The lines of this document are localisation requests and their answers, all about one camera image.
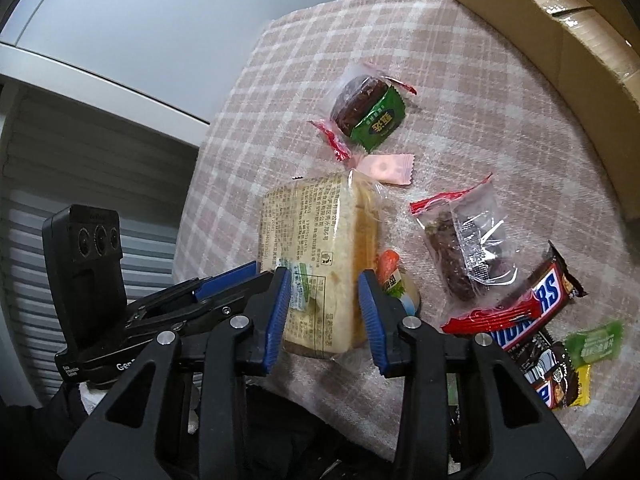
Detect small carrot print snack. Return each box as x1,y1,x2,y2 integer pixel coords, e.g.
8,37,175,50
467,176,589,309
376,249,421,316

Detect packaged bread slice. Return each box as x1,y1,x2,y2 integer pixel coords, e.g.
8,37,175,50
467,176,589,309
258,170,385,360

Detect clear pack dark snack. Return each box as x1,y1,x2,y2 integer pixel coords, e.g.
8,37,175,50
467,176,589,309
409,176,518,307

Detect snickers bar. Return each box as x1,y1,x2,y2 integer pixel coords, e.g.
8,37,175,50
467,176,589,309
509,328,579,410
442,240,588,351

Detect yellow candy wrapper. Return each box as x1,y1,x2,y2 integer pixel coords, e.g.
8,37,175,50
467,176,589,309
553,364,591,410

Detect green candy wrapper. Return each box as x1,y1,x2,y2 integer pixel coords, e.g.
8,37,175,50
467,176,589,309
564,320,624,368

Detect pink candy wrapper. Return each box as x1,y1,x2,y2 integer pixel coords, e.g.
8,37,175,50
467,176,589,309
355,154,414,186

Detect pink plaid tablecloth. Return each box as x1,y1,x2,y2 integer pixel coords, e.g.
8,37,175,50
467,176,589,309
172,0,639,464

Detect dark snack green label pack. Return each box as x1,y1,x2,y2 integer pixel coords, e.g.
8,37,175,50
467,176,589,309
309,62,418,162

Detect brown cardboard box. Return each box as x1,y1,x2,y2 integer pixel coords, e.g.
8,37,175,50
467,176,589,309
457,0,639,221

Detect black camera box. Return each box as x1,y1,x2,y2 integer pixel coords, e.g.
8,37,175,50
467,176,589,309
41,204,127,356

